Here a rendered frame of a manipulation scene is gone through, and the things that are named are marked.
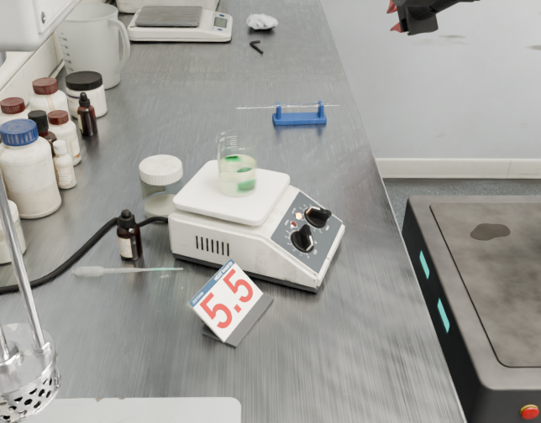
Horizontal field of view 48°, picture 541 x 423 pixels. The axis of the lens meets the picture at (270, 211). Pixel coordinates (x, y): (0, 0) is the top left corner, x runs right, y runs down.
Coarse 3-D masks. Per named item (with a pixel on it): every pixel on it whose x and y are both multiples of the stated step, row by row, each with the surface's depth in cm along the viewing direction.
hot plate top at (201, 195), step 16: (208, 176) 80; (272, 176) 80; (288, 176) 80; (192, 192) 76; (208, 192) 76; (256, 192) 76; (272, 192) 76; (176, 208) 75; (192, 208) 74; (208, 208) 73; (224, 208) 73; (240, 208) 73; (256, 208) 73; (272, 208) 75; (256, 224) 72
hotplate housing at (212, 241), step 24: (288, 192) 80; (192, 216) 75; (192, 240) 76; (216, 240) 74; (240, 240) 73; (264, 240) 72; (336, 240) 79; (216, 264) 77; (240, 264) 75; (264, 264) 74; (288, 264) 72; (312, 288) 73
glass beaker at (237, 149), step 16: (224, 128) 75; (224, 144) 76; (240, 144) 76; (256, 144) 73; (224, 160) 73; (240, 160) 72; (256, 160) 74; (224, 176) 74; (240, 176) 74; (256, 176) 76; (224, 192) 75; (240, 192) 75
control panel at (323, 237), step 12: (300, 192) 81; (300, 204) 79; (312, 204) 81; (288, 216) 76; (276, 228) 74; (288, 228) 75; (300, 228) 76; (312, 228) 77; (324, 228) 79; (336, 228) 80; (276, 240) 72; (288, 240) 73; (324, 240) 77; (288, 252) 72; (300, 252) 73; (312, 252) 74; (324, 252) 76; (312, 264) 73
